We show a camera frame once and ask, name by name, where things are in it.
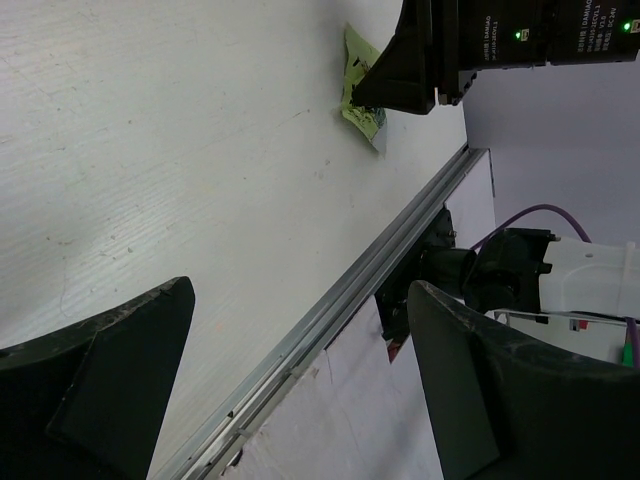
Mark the front aluminium rail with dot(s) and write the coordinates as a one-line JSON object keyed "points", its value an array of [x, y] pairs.
{"points": [[226, 430]]}

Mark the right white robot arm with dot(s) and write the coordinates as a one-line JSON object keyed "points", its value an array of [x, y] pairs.
{"points": [[435, 54]]}

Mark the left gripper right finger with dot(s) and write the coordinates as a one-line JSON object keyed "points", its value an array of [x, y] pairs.
{"points": [[505, 405]]}

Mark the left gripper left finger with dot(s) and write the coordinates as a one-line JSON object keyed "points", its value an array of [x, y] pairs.
{"points": [[88, 401]]}

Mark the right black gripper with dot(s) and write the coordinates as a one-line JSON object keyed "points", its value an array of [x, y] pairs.
{"points": [[468, 37]]}

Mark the green candy packet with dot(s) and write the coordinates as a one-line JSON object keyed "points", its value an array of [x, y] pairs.
{"points": [[370, 122]]}

